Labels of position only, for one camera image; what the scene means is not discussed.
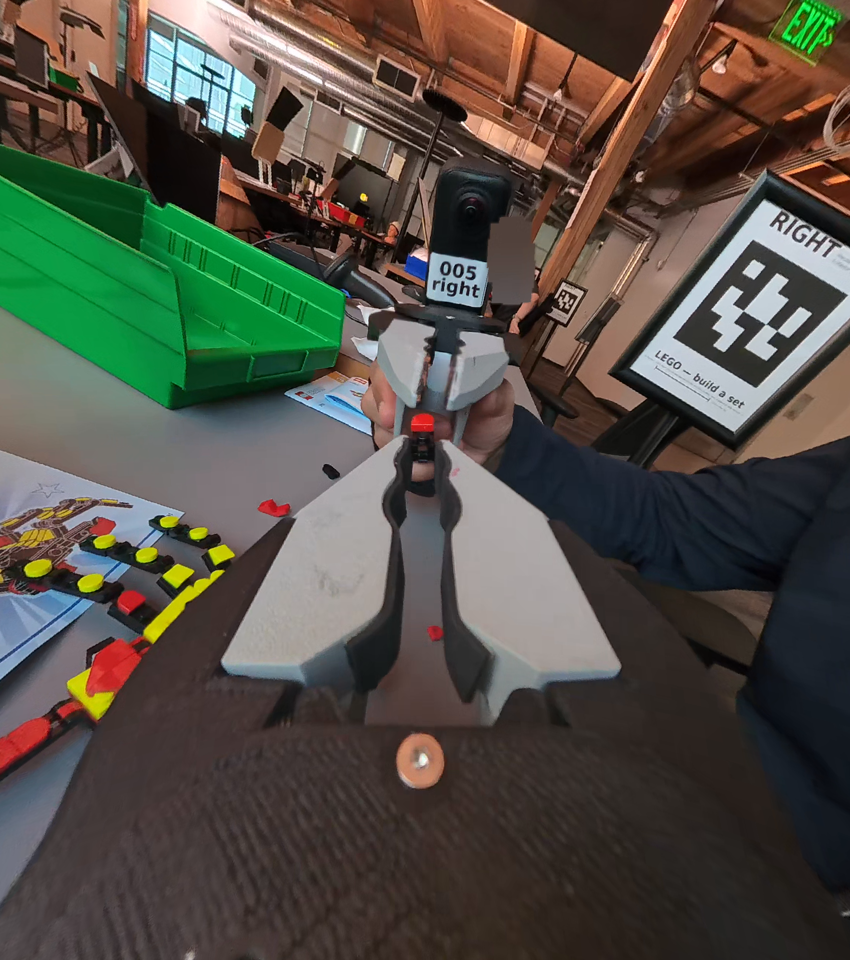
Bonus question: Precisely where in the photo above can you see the person's right hand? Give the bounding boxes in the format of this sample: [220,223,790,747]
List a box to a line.
[361,367,517,485]

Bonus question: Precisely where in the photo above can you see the black office chair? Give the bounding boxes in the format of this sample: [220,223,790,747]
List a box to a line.
[620,558,759,676]

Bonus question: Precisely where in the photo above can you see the green exit sign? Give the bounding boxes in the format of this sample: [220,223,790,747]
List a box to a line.
[770,0,844,67]

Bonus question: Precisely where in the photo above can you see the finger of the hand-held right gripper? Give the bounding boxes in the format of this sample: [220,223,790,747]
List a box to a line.
[443,333,510,414]
[376,322,432,438]

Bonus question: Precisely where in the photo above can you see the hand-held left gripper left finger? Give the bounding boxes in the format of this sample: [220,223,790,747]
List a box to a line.
[221,437,407,725]

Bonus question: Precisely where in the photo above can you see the red yellow black lego assembly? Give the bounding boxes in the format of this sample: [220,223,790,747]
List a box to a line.
[0,570,225,815]

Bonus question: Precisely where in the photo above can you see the person's torso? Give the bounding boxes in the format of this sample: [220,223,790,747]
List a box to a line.
[738,408,850,960]

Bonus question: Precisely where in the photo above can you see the small white blue leaflet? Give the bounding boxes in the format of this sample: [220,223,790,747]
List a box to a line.
[284,372,373,435]

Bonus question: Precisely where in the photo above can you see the small framed marker sign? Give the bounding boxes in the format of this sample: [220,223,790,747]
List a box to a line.
[530,279,588,376]

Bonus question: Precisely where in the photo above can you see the black barcode scanner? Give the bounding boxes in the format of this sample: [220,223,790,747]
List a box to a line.
[271,240,396,309]

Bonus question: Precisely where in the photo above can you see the black framed marker sign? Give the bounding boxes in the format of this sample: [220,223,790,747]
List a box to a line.
[593,171,850,470]

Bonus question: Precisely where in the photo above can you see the black floor lamp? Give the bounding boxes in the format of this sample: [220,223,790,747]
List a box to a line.
[402,88,468,260]

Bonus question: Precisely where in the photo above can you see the person's right forearm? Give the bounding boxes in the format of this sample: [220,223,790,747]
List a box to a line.
[494,405,850,601]

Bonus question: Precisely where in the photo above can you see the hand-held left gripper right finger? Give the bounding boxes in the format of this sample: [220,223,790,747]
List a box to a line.
[432,441,622,725]

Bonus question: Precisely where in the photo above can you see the green plastic bin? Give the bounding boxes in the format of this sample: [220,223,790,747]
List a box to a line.
[0,126,345,410]

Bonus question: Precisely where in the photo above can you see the red slope black lego piece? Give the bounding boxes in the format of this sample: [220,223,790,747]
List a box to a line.
[108,590,157,631]

